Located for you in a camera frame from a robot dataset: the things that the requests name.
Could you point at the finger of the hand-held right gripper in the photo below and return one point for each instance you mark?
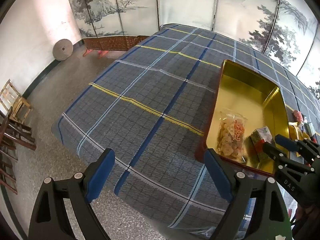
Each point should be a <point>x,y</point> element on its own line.
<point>275,153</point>
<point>287,143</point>

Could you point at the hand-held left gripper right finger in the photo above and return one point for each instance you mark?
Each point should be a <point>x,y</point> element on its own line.
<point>217,172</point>

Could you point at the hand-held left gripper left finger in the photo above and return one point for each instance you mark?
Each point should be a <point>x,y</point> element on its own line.
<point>100,175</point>

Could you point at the yellow snack packet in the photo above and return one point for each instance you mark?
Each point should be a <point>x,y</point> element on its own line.
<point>296,132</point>

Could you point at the green snack packet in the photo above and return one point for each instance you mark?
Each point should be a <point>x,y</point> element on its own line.
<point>261,136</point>

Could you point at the pink snack packet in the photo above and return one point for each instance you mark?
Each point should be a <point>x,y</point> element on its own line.
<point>298,116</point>

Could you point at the red and gold tin box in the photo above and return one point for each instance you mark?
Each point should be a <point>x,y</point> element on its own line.
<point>245,90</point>

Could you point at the person's right forearm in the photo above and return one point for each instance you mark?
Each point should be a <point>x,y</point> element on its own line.
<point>308,220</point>

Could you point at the white snack packet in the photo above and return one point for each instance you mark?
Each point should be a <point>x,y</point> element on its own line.
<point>308,128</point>

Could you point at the clear cracker packet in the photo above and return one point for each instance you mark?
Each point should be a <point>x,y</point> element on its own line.
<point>230,135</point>

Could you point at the dark wooden chair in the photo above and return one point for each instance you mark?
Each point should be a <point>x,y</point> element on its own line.
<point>7,172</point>
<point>20,135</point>

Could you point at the blue grey plaid cloth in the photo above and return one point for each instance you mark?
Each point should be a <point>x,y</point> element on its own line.
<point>150,92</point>

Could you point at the light wooden chair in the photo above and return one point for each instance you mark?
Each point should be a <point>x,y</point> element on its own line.
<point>21,103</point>

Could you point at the red screen foot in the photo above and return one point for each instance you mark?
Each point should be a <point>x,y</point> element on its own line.
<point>103,54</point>
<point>88,52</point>

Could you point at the round stone disc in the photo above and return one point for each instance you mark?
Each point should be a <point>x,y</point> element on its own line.
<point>63,50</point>

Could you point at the brown woven panel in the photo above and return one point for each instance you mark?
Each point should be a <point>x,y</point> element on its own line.
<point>112,43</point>

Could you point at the landscape painted folding screen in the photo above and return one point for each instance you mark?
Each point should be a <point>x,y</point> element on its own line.
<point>187,5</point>

